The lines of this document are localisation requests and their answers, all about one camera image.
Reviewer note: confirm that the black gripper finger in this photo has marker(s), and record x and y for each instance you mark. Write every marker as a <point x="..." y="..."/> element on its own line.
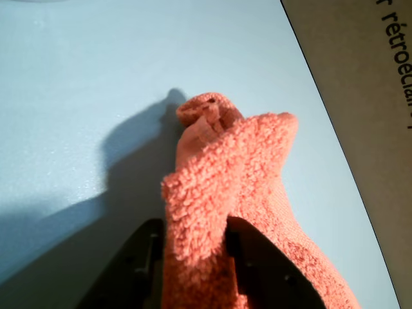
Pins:
<point x="273" y="283"/>
<point x="128" y="283"/>

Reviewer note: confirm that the orange terry towel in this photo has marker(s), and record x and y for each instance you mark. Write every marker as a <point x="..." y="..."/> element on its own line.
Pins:
<point x="225" y="180"/>

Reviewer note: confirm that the grey table mat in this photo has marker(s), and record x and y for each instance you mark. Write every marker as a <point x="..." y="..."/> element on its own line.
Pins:
<point x="96" y="64"/>

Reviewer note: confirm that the brown cardboard monitor box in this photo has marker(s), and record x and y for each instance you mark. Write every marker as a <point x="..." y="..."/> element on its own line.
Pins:
<point x="370" y="80"/>

